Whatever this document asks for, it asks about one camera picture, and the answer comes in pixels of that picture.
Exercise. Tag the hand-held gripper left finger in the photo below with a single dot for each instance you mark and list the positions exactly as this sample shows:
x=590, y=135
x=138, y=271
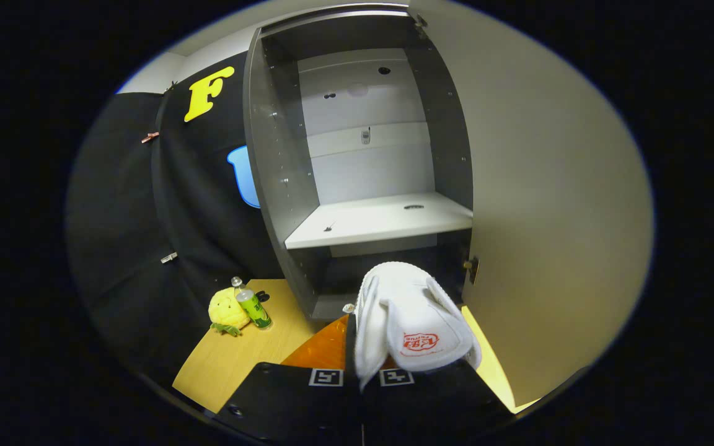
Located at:
x=289, y=402

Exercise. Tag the green drink bottle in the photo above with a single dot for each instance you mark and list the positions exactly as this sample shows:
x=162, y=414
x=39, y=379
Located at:
x=253, y=306

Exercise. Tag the silver clip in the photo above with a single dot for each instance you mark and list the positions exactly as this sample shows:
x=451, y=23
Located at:
x=169, y=257

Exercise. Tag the beige shoe cabinet door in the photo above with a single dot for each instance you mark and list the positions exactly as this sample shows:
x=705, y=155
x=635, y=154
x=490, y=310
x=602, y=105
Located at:
x=549, y=217

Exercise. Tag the black backdrop cloth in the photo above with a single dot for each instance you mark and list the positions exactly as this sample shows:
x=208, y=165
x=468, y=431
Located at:
x=134, y=248

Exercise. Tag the pink clip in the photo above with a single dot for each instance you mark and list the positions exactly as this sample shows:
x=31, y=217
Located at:
x=150, y=137

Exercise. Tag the white cabinet shelf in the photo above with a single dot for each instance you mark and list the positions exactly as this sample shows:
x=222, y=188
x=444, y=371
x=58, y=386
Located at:
x=382, y=220

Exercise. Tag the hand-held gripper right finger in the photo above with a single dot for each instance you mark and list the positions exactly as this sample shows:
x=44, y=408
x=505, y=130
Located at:
x=431, y=402

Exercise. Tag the small black object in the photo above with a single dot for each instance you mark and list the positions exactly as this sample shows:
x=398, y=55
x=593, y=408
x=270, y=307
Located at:
x=262, y=296

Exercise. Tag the grey shoe cabinet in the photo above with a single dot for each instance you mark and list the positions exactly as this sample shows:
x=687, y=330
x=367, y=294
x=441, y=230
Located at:
x=276, y=155

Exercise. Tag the yellow plush toy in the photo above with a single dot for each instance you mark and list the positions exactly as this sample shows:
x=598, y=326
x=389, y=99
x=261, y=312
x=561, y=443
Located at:
x=227, y=310

